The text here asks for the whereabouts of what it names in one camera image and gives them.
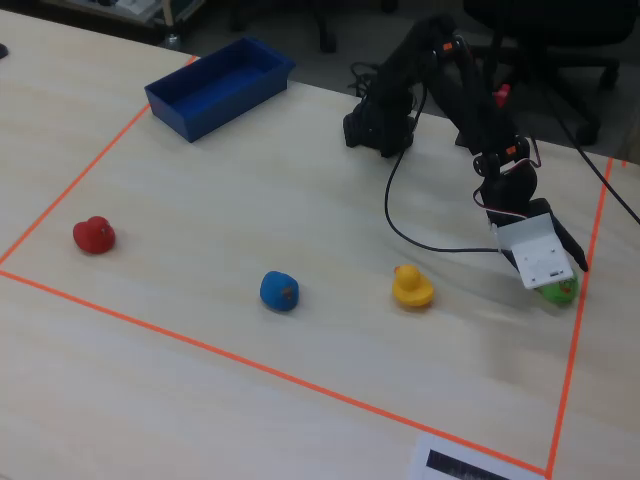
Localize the black thick cable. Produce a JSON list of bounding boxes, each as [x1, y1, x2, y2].
[[552, 112, 640, 225]]

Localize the red rubber duck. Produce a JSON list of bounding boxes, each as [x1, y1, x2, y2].
[[72, 215, 117, 256]]

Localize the white boxes on shelf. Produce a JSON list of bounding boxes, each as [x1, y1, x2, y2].
[[112, 0, 159, 16]]

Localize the blue rubber duck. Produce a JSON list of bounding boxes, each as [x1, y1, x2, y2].
[[258, 270, 301, 314]]

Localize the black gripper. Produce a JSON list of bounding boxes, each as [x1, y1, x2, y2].
[[472, 144, 590, 275]]

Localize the black thin camera cable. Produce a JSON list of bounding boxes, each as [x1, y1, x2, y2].
[[383, 88, 504, 254]]

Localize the green rubber duck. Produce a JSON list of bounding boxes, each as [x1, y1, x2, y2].
[[537, 272, 581, 307]]

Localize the white paper label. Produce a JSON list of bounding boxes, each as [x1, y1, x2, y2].
[[407, 433, 547, 480]]

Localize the black office chair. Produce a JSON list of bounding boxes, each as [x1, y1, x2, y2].
[[463, 0, 640, 147]]

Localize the orange tape strip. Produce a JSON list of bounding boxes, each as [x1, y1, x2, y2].
[[0, 55, 200, 265], [545, 157, 615, 480], [0, 269, 550, 476]]

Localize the yellow rubber duck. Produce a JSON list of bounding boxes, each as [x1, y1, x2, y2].
[[391, 264, 435, 310]]

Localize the blue plastic box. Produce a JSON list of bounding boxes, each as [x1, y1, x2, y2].
[[143, 35, 297, 145]]

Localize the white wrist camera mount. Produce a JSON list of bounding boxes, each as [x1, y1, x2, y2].
[[488, 211, 576, 291]]

